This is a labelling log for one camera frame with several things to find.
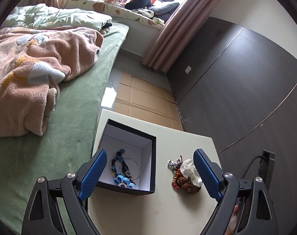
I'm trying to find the white wall socket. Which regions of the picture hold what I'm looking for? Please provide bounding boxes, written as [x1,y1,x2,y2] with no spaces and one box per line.
[184,66,191,74]

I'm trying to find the white fabric flower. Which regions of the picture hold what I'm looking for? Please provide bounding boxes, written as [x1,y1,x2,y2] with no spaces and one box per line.
[180,159,203,188]

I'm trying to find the brown rudraksha bead bracelet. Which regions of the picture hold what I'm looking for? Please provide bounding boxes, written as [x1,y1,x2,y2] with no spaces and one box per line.
[172,170,202,195]

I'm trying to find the black jewelry box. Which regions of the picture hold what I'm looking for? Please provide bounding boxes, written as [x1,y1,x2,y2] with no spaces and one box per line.
[92,118,156,196]

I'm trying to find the black cable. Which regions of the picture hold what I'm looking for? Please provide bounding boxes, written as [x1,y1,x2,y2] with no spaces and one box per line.
[240,156,264,178]

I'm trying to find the pink fleece blanket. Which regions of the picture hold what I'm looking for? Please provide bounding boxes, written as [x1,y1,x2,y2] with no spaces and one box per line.
[0,27,104,137]

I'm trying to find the person's hand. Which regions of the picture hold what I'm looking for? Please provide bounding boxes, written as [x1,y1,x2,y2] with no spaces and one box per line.
[225,205,239,235]

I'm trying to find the blue flower fabric bracelet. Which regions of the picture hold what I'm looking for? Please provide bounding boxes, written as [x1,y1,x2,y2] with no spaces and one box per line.
[110,148,137,190]

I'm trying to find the grey pillow on sill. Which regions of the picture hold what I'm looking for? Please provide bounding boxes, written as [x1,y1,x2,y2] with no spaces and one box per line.
[148,2,180,15]

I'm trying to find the bed with green sheet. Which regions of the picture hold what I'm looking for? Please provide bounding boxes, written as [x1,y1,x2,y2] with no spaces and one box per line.
[0,22,129,234]

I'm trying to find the right pink curtain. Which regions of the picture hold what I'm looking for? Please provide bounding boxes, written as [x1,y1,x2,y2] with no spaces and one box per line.
[142,0,221,73]

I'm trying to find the light green quilt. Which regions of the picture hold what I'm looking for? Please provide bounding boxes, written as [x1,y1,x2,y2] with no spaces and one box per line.
[1,3,112,31]

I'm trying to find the flattened cardboard on floor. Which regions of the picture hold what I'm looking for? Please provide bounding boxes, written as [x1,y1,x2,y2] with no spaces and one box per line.
[113,72,183,131]

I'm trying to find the silver bangle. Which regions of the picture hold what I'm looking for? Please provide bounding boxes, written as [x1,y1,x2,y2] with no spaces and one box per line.
[119,157,141,180]

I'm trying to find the floral window seat cushion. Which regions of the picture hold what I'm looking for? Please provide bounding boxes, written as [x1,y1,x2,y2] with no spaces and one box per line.
[63,0,165,30]

